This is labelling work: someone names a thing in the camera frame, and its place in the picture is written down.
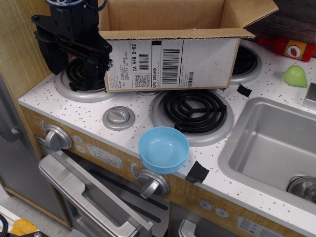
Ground grey left oven knob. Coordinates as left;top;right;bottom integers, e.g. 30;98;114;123
45;124;73;152

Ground yellow object on floor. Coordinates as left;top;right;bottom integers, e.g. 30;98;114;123
9;219;38;236

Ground grey faucet base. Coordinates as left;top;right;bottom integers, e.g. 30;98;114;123
302;83;316;111

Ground open cardboard shipping box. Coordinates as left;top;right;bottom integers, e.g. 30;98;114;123
99;0;278;92

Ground black front stove burner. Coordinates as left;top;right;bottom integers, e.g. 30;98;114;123
151;89;234;147

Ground black back left burner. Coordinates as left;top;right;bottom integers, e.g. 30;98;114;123
55;58;118;103

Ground light blue plastic bowl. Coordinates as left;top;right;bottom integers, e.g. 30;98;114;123
138;126;190;174

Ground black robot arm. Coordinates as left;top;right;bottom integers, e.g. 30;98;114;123
31;0;112;91

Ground green toy pear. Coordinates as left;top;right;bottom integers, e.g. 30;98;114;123
284;65;307;88

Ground steel pot in sink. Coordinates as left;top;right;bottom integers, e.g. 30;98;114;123
287;176;316;203

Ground grey toy fridge door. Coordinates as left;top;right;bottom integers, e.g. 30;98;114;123
0;79;67;225

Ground grey oven door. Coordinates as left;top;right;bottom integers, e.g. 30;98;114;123
39;152;170;237

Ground black tape piece back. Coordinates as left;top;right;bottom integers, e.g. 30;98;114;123
237;85;252;97

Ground grey dishwasher door handle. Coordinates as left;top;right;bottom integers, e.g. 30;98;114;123
178;219;197;237

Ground grey oven knob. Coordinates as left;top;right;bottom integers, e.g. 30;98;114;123
45;124;73;152
138;169;170;199

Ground oven clock display panel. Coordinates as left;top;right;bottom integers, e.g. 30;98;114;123
86;144;122;169

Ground red toy ketchup bottle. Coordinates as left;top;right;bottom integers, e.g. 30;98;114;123
257;36;316;62

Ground black back right burner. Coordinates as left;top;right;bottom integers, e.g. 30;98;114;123
230;45;263;85

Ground grey right oven knob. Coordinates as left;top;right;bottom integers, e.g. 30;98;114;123
138;169;170;199

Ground grey toy sink basin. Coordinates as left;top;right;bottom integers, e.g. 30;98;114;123
218;97;316;214

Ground grey round stovetop knob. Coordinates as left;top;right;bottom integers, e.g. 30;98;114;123
102;106;135;131

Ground black tape piece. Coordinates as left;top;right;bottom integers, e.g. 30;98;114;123
185;161;209;184
237;85;252;97

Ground black tape piece front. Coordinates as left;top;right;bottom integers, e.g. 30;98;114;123
185;161;209;184

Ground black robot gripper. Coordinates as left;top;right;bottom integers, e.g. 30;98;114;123
31;4;113;89

